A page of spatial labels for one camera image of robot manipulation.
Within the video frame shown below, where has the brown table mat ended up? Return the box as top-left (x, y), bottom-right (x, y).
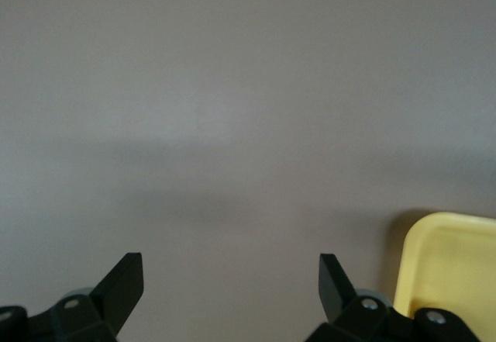
top-left (0, 0), bottom-right (496, 342)

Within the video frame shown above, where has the yellow plastic tray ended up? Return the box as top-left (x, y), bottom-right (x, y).
top-left (393, 212), bottom-right (496, 342)

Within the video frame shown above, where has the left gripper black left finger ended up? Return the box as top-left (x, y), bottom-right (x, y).
top-left (0, 251), bottom-right (146, 342)

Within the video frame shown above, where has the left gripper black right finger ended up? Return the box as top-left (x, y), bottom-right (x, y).
top-left (305, 252), bottom-right (482, 342)

